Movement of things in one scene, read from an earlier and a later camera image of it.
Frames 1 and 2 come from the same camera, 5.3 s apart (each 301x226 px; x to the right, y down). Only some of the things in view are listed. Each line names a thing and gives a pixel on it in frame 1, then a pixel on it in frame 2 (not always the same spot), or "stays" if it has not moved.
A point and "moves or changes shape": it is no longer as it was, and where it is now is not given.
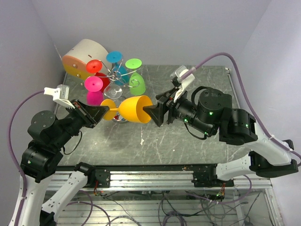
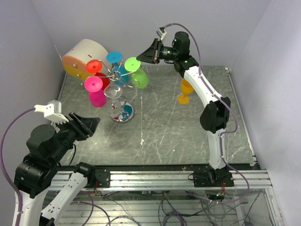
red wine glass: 95,66 stays
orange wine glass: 130,109 moves or changes shape
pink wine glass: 95,96 stays
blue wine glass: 122,74 stays
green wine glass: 136,84 moves or changes shape
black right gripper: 158,110 → 150,55
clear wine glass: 113,92 stays
